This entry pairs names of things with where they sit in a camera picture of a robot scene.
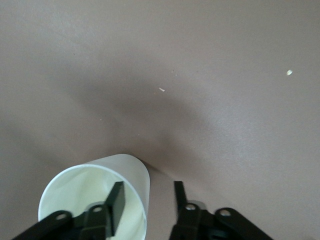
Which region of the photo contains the white plastic cup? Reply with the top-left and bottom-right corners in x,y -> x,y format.
37,153 -> 151,240

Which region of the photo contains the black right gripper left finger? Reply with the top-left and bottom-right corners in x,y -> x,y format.
9,181 -> 126,240

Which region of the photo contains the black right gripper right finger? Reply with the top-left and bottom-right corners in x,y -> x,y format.
169,181 -> 272,240

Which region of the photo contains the brown table mat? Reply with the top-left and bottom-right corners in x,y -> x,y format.
0,0 -> 320,240

